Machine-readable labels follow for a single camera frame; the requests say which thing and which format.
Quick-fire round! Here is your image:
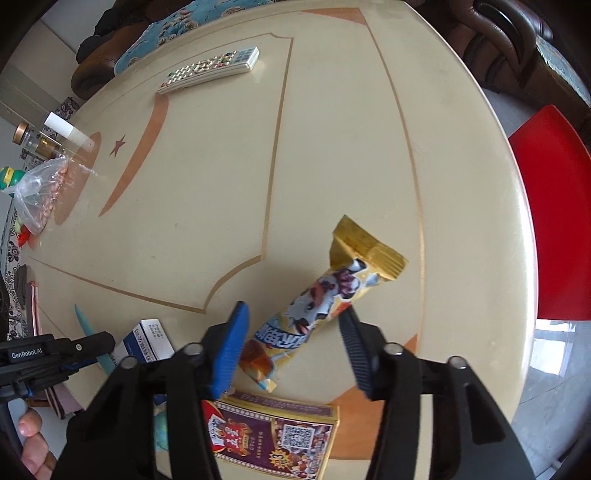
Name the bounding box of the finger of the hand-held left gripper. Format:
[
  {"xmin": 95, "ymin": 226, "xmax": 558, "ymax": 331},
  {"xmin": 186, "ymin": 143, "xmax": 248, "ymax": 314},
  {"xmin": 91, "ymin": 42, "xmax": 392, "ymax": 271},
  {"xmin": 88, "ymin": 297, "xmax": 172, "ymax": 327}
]
[
  {"xmin": 28, "ymin": 367, "xmax": 71, "ymax": 401},
  {"xmin": 51, "ymin": 331, "xmax": 116, "ymax": 368}
]

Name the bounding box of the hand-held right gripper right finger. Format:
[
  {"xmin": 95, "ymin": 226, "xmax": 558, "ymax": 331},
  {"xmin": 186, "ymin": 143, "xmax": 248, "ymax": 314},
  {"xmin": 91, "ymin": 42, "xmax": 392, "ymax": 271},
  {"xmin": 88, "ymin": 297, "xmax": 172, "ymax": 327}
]
[{"xmin": 338, "ymin": 305, "xmax": 525, "ymax": 480}]

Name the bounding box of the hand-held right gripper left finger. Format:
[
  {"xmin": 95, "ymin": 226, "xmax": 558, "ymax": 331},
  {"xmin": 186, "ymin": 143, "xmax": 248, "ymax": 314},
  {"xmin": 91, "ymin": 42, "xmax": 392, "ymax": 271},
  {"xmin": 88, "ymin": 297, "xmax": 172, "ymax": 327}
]
[{"xmin": 51, "ymin": 301, "xmax": 250, "ymax": 480}]

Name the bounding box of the small white and blue box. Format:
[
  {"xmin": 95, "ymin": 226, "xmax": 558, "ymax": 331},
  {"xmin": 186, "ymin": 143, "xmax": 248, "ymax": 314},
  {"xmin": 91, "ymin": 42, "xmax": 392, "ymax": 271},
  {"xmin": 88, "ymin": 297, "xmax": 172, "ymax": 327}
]
[{"xmin": 112, "ymin": 318, "xmax": 175, "ymax": 365}]

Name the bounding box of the gold snack wrapper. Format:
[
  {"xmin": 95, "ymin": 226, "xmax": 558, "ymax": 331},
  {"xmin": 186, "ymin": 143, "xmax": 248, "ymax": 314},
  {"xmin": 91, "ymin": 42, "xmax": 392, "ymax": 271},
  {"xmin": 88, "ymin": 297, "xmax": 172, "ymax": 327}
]
[{"xmin": 238, "ymin": 215, "xmax": 409, "ymax": 393}]

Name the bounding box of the red and gold card box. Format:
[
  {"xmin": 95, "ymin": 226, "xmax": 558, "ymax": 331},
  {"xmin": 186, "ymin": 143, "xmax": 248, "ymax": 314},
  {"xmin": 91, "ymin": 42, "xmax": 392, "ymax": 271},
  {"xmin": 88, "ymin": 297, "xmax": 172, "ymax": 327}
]
[{"xmin": 203, "ymin": 392, "xmax": 340, "ymax": 480}]

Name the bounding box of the person's left hand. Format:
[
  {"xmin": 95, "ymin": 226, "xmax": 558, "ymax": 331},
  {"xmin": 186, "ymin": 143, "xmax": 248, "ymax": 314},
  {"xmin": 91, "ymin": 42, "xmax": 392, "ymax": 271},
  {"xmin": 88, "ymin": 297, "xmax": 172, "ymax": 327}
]
[{"xmin": 19, "ymin": 408, "xmax": 58, "ymax": 480}]

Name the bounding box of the pink smartphone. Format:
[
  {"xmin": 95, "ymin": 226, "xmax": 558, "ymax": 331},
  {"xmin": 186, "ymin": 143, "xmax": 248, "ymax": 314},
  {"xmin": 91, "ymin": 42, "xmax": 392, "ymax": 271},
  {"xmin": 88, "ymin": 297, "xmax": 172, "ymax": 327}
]
[{"xmin": 28, "ymin": 281, "xmax": 86, "ymax": 420}]

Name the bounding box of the black and white patterned cloth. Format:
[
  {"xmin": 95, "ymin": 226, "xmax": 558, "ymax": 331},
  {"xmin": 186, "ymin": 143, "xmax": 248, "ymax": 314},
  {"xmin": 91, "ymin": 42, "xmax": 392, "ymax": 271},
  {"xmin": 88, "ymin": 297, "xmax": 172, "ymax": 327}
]
[{"xmin": 0, "ymin": 198, "xmax": 29, "ymax": 324}]

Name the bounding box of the clear bag of peanuts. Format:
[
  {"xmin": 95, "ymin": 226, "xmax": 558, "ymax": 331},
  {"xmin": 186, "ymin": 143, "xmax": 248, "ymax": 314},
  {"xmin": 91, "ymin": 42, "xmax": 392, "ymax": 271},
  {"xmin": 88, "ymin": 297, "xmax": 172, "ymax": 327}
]
[{"xmin": 11, "ymin": 157, "xmax": 70, "ymax": 234}]

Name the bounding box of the green plastic bottle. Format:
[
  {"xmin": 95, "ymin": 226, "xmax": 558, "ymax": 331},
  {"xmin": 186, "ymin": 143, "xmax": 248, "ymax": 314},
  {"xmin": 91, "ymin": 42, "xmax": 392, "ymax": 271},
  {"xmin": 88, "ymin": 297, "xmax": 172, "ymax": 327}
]
[{"xmin": 0, "ymin": 166, "xmax": 25, "ymax": 193}]

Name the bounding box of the glass bottle with copper cap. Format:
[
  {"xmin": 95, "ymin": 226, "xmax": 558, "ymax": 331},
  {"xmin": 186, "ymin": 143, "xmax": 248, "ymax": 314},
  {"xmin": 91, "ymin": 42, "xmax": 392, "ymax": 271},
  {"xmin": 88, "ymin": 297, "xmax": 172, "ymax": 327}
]
[{"xmin": 13, "ymin": 122, "xmax": 51, "ymax": 158}]

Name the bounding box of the red plastic chair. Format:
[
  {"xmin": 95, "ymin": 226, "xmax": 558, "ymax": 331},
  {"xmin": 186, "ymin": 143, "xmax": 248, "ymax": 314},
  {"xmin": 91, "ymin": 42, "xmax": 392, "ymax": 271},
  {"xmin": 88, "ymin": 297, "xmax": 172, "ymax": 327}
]
[{"xmin": 508, "ymin": 105, "xmax": 591, "ymax": 320}]

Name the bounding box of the brown leather sofa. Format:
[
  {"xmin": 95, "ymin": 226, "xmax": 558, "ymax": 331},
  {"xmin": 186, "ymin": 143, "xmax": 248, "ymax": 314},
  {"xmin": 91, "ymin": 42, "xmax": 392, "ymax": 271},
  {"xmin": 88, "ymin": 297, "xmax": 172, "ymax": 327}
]
[{"xmin": 71, "ymin": 0, "xmax": 158, "ymax": 100}]

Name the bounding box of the white remote control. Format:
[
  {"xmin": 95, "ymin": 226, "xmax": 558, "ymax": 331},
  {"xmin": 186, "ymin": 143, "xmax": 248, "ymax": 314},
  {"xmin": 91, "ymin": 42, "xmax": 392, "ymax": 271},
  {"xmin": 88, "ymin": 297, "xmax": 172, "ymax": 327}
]
[{"xmin": 157, "ymin": 46, "xmax": 260, "ymax": 95}]

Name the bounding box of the blue floral blanket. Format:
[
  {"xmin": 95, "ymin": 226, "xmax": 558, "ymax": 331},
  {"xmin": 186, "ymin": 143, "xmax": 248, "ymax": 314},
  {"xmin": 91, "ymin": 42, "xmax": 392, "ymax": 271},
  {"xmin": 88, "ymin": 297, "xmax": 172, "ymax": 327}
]
[{"xmin": 115, "ymin": 0, "xmax": 222, "ymax": 75}]

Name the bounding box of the brown leather armchair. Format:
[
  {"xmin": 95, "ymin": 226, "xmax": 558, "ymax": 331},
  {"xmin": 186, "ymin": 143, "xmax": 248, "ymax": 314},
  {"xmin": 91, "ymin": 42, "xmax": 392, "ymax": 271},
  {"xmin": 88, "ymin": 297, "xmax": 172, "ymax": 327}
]
[{"xmin": 443, "ymin": 0, "xmax": 591, "ymax": 107}]

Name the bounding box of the teal seat cover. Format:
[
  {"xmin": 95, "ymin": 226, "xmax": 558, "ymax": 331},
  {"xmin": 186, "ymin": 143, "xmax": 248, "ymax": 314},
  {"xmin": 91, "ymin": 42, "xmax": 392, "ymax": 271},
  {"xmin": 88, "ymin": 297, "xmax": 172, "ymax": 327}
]
[{"xmin": 536, "ymin": 37, "xmax": 591, "ymax": 103}]

